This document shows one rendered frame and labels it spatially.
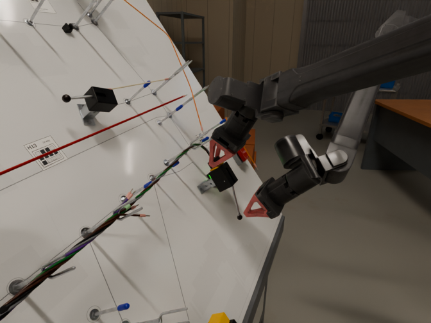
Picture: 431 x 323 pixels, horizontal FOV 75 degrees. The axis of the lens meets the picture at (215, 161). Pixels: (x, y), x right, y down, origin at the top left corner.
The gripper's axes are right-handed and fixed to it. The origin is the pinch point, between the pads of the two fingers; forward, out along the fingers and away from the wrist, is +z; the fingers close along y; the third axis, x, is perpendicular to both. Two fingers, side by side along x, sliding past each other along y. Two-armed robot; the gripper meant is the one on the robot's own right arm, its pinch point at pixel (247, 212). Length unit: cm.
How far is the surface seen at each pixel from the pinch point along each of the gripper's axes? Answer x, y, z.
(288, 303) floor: 77, -74, 70
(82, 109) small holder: -38.6, 21.5, 0.0
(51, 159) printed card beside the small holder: -31.9, 31.8, 1.7
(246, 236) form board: 6.6, -4.7, 8.8
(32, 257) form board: -20.1, 42.0, 3.5
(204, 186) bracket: -12.0, 1.4, 4.3
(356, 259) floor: 101, -133, 44
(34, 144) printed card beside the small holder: -35.0, 32.8, 1.2
